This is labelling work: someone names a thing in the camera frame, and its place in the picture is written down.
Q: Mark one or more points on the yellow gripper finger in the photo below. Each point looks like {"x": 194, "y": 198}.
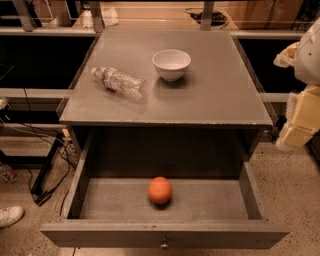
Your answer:
{"x": 287, "y": 57}
{"x": 303, "y": 119}

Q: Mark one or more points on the orange fruit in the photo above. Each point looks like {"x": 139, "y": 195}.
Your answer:
{"x": 160, "y": 190}

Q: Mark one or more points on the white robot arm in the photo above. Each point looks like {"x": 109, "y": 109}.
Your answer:
{"x": 307, "y": 67}

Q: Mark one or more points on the grey cabinet counter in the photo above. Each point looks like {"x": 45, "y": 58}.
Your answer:
{"x": 217, "y": 90}

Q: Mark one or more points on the grey open drawer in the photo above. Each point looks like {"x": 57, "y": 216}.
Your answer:
{"x": 215, "y": 200}

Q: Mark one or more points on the small drawer knob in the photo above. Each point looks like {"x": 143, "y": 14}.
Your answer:
{"x": 164, "y": 245}

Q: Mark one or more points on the white ceramic bowl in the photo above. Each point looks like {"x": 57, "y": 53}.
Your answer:
{"x": 171, "y": 64}

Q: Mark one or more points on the clear plastic water bottle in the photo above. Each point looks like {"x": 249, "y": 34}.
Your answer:
{"x": 126, "y": 84}

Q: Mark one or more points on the black table leg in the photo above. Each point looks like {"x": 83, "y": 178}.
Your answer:
{"x": 41, "y": 195}

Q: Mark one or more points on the white sneaker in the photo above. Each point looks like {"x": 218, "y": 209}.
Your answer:
{"x": 10, "y": 216}

